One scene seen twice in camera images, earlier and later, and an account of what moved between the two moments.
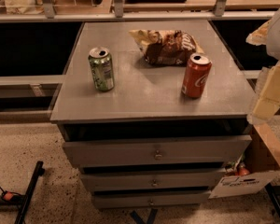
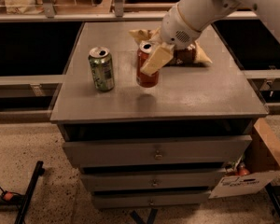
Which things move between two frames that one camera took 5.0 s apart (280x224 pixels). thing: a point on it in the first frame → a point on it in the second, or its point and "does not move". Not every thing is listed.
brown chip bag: (165, 48) does not move
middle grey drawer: (152, 179) does not move
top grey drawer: (161, 150) does not move
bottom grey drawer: (146, 200) does not move
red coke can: (196, 75) → (144, 78)
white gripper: (279, 37) → (176, 31)
